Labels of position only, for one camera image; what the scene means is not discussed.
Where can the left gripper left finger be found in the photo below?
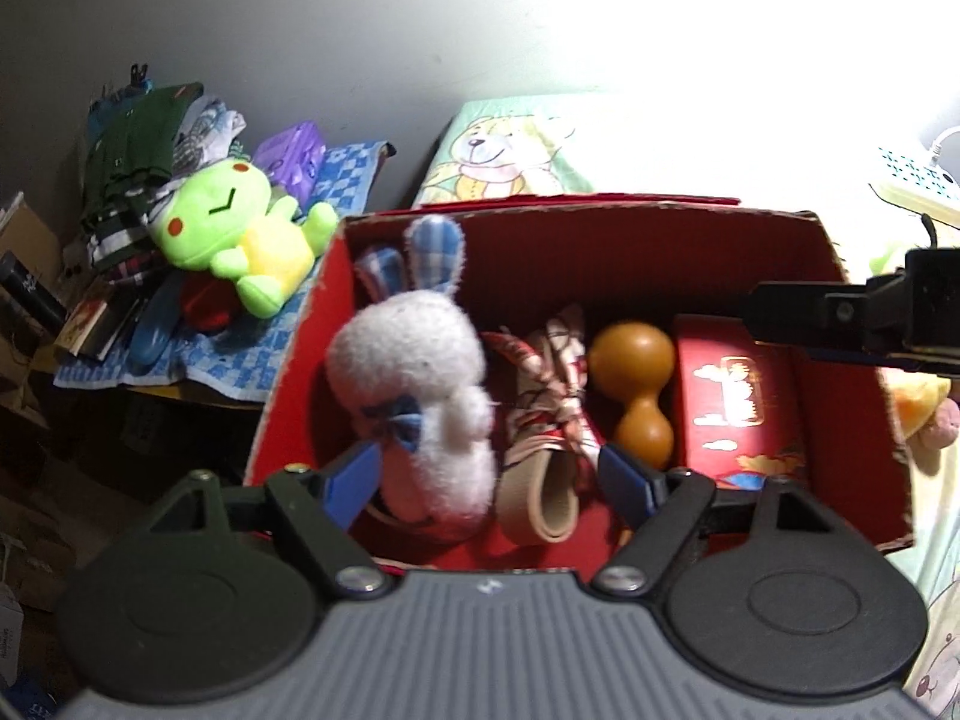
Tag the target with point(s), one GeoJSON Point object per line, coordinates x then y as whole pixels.
{"type": "Point", "coordinates": [312, 512]}

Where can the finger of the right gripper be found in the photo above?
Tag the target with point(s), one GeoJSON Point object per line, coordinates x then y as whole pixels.
{"type": "Point", "coordinates": [907, 320]}

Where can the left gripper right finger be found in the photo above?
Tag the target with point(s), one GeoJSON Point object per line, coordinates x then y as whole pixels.
{"type": "Point", "coordinates": [664, 510]}

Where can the yellow tiger plush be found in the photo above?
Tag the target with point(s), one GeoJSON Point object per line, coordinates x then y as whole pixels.
{"type": "Point", "coordinates": [915, 397]}

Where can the white bunny plush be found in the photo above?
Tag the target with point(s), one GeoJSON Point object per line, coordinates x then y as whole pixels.
{"type": "Point", "coordinates": [409, 367]}

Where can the pink teddy bear plush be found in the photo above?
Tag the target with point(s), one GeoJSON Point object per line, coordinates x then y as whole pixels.
{"type": "Point", "coordinates": [941, 431]}

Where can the red gift box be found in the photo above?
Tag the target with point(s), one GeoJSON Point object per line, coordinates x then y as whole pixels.
{"type": "Point", "coordinates": [736, 412]}

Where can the white power strip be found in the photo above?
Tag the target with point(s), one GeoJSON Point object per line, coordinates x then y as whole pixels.
{"type": "Point", "coordinates": [908, 178]}

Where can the brown wooden gourd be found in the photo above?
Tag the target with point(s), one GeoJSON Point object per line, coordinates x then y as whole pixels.
{"type": "Point", "coordinates": [631, 363]}

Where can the baby print bed sheet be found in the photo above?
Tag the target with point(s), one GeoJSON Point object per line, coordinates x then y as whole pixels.
{"type": "Point", "coordinates": [797, 160]}

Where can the blue checkered cloth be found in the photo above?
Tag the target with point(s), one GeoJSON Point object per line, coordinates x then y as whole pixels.
{"type": "Point", "coordinates": [217, 343]}

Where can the red cardboard box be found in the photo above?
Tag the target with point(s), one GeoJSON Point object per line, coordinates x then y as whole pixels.
{"type": "Point", "coordinates": [626, 259]}

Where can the stack of books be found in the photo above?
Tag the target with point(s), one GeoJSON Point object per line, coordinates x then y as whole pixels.
{"type": "Point", "coordinates": [47, 300]}

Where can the green frog plush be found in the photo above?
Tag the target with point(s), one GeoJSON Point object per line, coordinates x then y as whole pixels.
{"type": "Point", "coordinates": [227, 220]}

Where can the purple tissue pack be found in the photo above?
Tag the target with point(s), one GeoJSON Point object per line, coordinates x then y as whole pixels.
{"type": "Point", "coordinates": [292, 160]}

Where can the pile of folded clothes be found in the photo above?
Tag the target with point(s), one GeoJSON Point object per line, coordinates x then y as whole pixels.
{"type": "Point", "coordinates": [141, 141]}

